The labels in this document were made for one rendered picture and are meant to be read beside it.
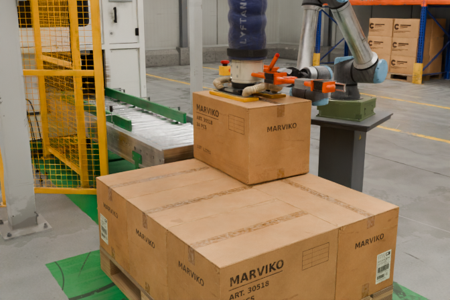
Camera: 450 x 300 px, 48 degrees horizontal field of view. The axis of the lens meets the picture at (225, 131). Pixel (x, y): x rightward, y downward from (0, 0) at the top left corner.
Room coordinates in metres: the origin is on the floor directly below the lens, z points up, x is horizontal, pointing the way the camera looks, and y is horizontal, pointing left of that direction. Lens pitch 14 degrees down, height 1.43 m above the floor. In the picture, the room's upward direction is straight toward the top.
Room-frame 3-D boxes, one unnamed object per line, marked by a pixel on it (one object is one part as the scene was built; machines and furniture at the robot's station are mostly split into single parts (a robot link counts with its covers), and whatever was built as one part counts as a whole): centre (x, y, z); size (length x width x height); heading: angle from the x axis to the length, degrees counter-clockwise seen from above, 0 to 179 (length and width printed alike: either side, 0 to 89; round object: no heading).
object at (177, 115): (4.53, 0.73, 0.60); 1.60 x 0.10 x 0.09; 35
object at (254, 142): (2.81, -0.13, 0.75); 0.60 x 0.40 x 0.40; 31
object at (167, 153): (3.12, 0.09, 0.58); 0.70 x 0.03 x 0.06; 125
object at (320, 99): (2.79, -0.52, 0.96); 0.12 x 0.09 x 0.12; 44
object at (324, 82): (2.32, -0.45, 1.08); 0.08 x 0.07 x 0.05; 34
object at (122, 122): (4.22, 1.17, 0.60); 1.60 x 0.10 x 0.09; 35
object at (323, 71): (2.79, -0.52, 1.07); 0.12 x 0.09 x 0.10; 125
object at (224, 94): (2.77, -0.04, 0.97); 0.34 x 0.10 x 0.05; 34
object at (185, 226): (2.39, -0.05, 0.34); 1.20 x 1.00 x 0.40; 35
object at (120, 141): (3.90, 1.02, 0.50); 2.31 x 0.05 x 0.19; 35
